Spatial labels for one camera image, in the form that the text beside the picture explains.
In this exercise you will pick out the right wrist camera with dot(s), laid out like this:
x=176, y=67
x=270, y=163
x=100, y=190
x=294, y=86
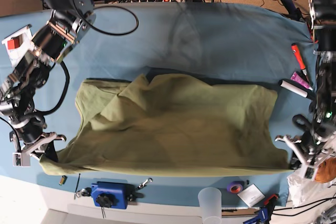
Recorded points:
x=21, y=159

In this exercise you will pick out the silver carabiner clip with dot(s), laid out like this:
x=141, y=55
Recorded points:
x=144, y=183

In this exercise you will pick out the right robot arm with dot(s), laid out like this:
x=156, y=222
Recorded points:
x=33, y=57

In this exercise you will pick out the white lint roller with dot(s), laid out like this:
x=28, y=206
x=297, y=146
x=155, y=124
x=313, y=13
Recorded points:
x=299, y=90

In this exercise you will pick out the brown bread roll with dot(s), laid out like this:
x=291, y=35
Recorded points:
x=326, y=171

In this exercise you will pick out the blue black bar clamp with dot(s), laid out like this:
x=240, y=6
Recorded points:
x=294, y=12

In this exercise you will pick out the white plastic bag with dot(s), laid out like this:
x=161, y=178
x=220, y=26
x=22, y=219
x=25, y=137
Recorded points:
x=302, y=189

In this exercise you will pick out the black zip tie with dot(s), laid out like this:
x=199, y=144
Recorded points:
x=76, y=188

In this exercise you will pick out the small orange box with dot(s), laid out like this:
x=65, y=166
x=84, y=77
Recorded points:
x=13, y=43

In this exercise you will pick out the blue clamp mount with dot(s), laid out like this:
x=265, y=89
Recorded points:
x=112, y=195

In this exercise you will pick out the small green battery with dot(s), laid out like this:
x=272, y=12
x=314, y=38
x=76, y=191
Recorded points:
x=63, y=180

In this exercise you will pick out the pink tube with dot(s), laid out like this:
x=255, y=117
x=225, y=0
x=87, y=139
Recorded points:
x=296, y=77

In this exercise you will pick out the white printed card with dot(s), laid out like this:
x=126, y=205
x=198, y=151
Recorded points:
x=251, y=195

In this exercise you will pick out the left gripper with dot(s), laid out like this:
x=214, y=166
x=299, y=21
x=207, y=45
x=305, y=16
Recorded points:
x=308, y=150

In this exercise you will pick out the orange handled screwdriver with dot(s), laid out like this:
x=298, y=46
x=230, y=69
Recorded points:
x=297, y=54

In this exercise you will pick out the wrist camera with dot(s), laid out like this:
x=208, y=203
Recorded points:
x=310, y=171
x=21, y=159

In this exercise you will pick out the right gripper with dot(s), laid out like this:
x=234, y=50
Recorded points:
x=30, y=138

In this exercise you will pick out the translucent plastic cup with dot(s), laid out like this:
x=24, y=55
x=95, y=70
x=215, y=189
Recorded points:
x=210, y=202

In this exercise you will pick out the olive green t-shirt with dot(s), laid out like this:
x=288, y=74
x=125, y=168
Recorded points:
x=174, y=125

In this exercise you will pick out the purple tape roll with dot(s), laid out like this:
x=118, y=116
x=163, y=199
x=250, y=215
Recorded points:
x=235, y=187

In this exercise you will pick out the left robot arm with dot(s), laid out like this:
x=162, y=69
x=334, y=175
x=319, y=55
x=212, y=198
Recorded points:
x=322, y=14

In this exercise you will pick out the blue table cloth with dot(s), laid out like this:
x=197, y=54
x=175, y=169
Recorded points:
x=221, y=41

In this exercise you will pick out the blue spring clamp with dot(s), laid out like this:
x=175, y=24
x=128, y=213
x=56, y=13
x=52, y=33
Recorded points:
x=265, y=212

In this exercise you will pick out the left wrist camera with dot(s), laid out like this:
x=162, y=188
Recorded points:
x=310, y=171

